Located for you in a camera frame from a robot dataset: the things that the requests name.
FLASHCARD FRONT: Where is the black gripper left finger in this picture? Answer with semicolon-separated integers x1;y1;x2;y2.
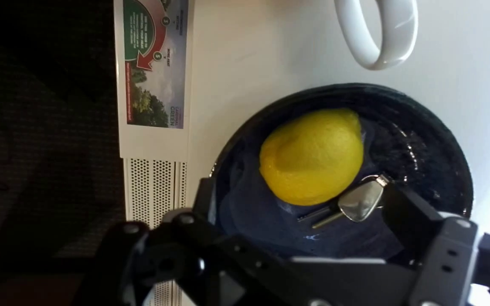
84;175;314;306

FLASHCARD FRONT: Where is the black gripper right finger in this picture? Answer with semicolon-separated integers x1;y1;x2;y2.
375;182;479;306

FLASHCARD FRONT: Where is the yellow lemon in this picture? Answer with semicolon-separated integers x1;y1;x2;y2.
256;107;367;209

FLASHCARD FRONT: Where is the dark blue bowl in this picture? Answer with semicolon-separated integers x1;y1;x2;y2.
212;81;476;268

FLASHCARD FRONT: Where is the white ceramic mug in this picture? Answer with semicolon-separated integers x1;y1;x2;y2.
331;0;421;73

